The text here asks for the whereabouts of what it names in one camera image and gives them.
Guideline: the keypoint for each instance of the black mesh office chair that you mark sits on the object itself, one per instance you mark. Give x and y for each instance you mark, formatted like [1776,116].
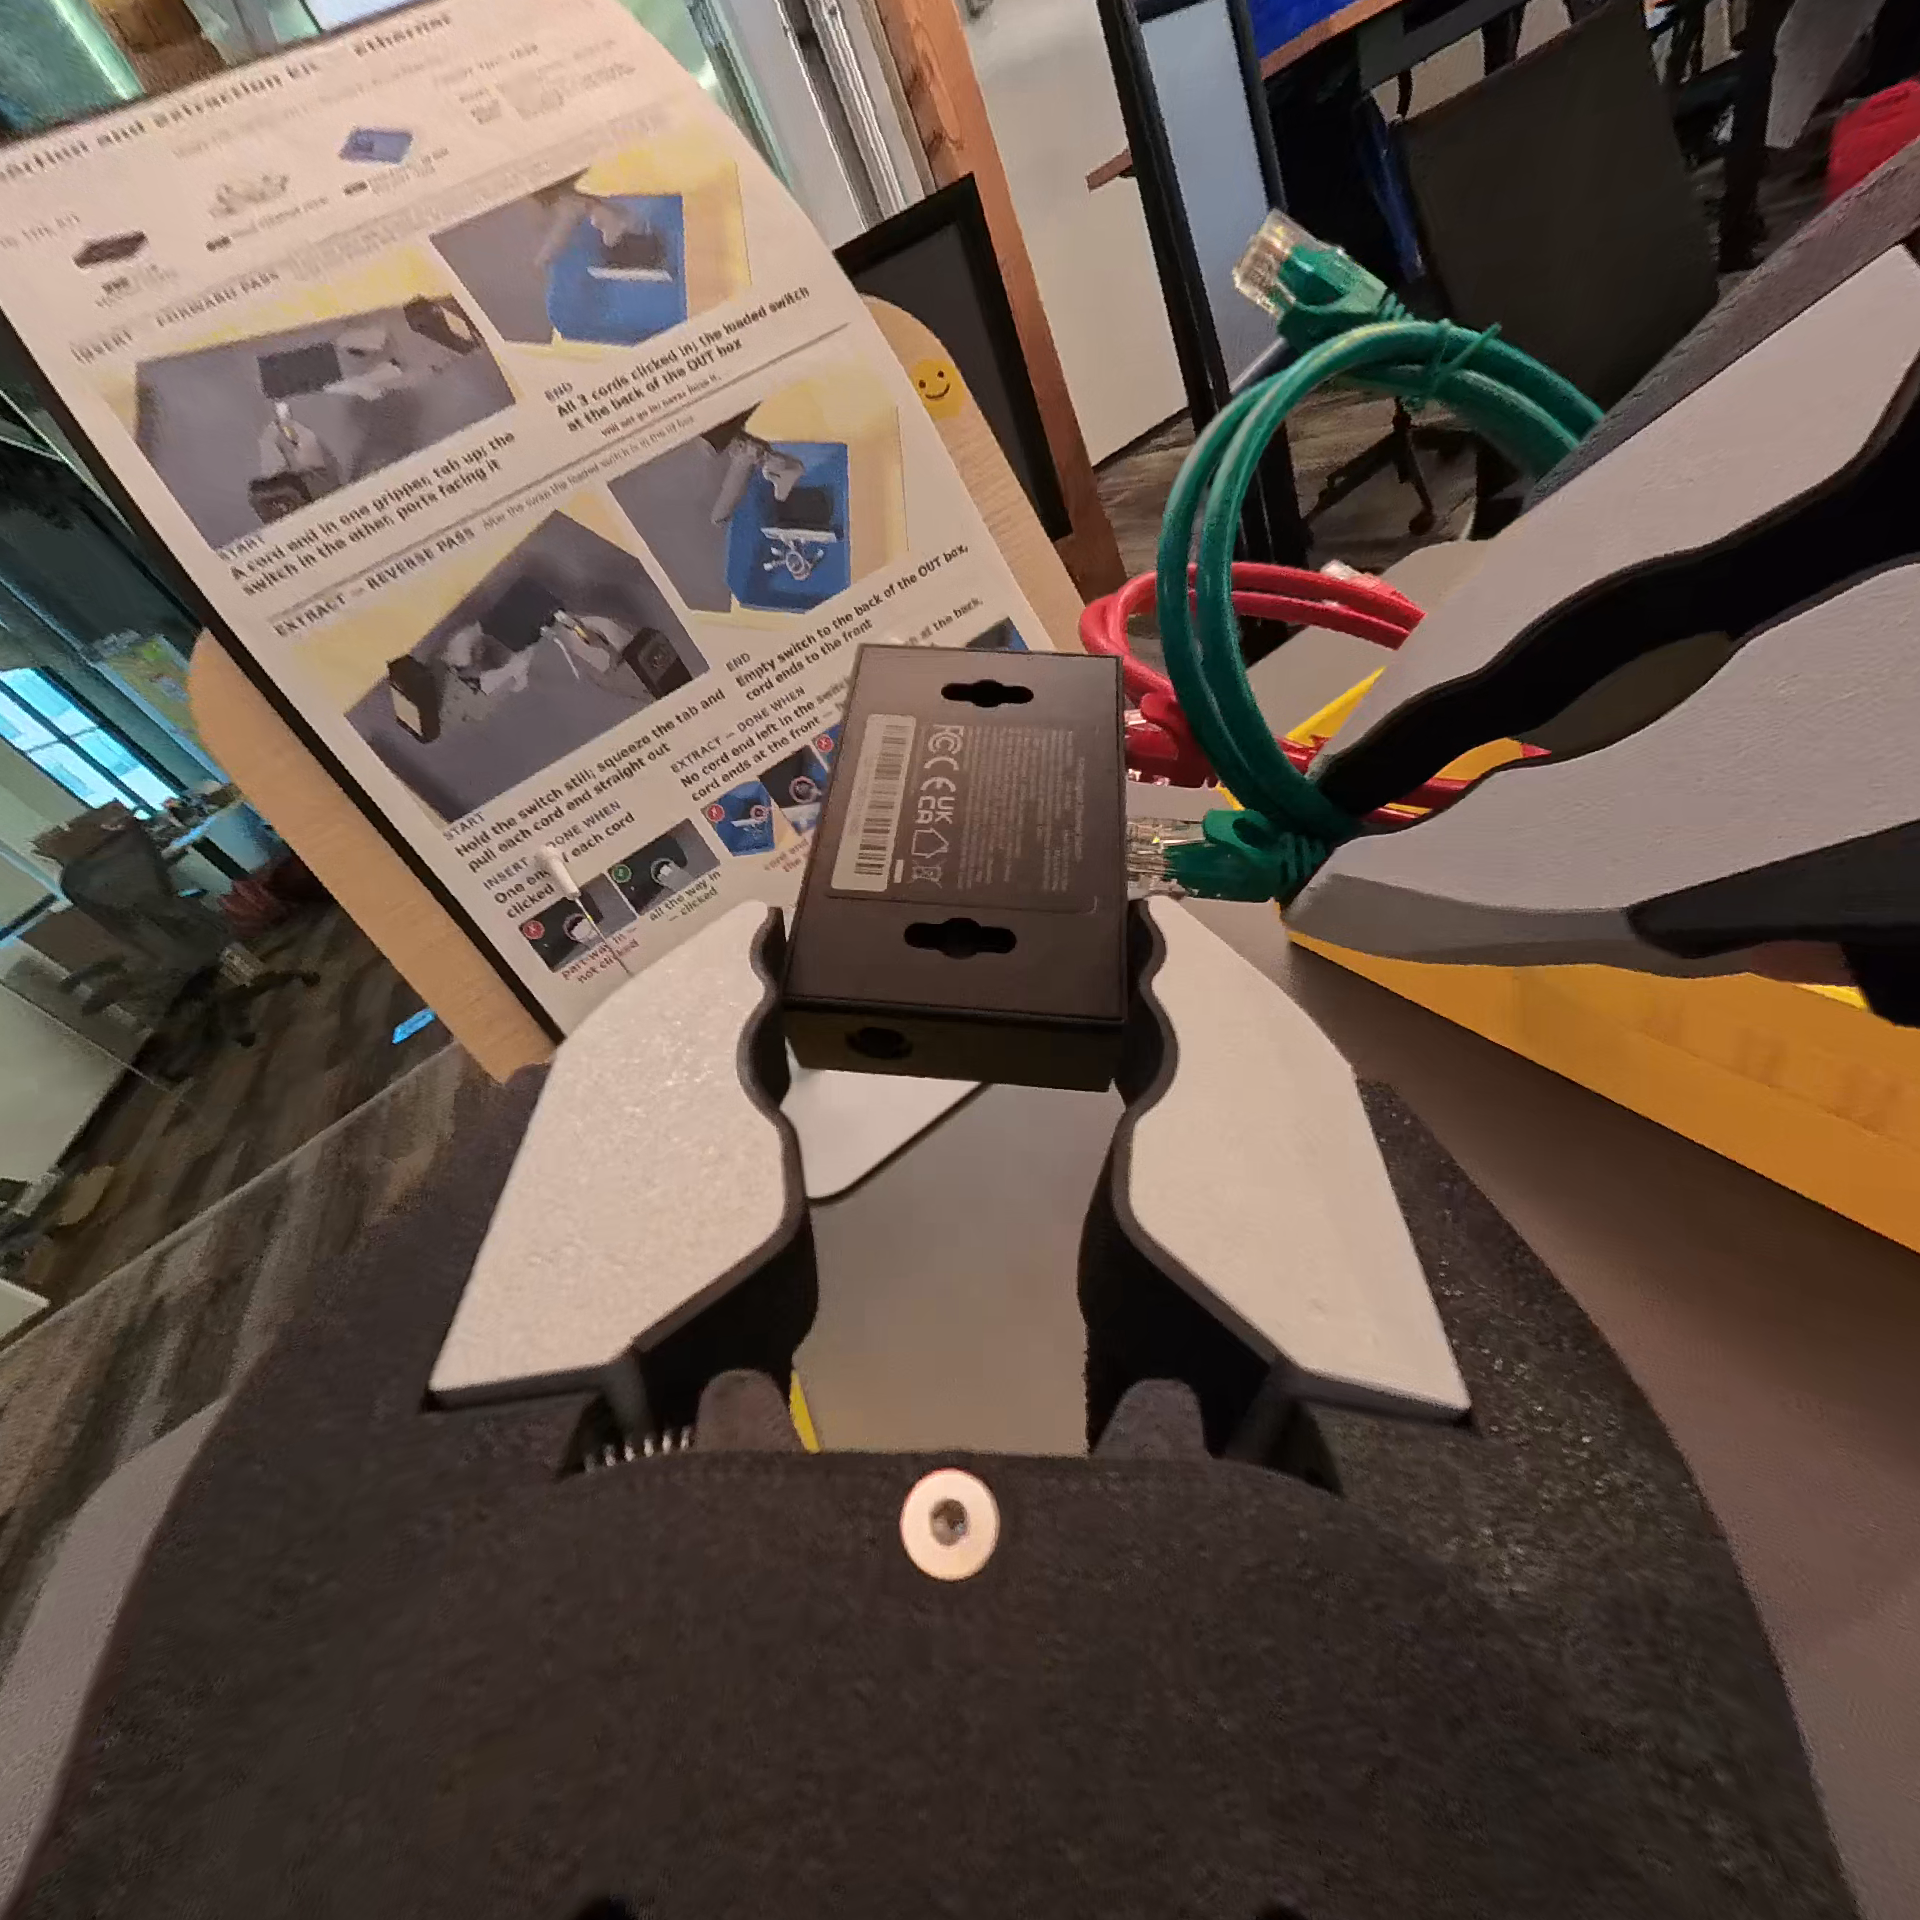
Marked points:
[143,902]

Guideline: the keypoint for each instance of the black framed monitor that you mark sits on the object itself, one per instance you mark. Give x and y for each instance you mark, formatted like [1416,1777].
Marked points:
[960,317]

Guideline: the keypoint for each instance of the red plastic crate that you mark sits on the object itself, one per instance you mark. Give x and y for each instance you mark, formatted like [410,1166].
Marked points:
[1875,143]

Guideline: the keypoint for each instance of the black ethernet switch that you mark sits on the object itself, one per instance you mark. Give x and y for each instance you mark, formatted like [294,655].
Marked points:
[960,809]

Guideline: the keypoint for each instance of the green tinted window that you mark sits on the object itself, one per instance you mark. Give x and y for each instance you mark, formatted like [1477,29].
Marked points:
[60,734]

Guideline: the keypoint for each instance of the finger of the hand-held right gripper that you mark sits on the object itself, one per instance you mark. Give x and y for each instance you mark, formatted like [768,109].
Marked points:
[1652,495]
[1652,809]

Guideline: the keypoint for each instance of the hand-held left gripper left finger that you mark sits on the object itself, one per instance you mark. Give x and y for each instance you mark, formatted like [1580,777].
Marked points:
[629,1200]

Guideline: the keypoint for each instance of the white stand base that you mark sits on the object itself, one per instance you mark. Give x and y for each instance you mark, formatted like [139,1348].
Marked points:
[869,1126]

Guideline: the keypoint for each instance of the brown wooden beam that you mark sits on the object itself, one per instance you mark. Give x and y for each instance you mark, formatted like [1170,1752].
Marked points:
[960,91]

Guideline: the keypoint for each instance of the grey screen monitor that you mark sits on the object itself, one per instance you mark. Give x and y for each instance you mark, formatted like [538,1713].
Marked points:
[1208,182]

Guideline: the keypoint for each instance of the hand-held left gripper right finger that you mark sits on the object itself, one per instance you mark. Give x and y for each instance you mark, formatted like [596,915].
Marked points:
[1276,1200]

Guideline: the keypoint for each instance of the instruction sheet on board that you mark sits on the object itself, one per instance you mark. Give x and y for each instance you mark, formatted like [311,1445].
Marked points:
[376,902]

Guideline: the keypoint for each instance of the instruction poster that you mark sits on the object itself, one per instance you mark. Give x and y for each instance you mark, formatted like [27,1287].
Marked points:
[376,452]

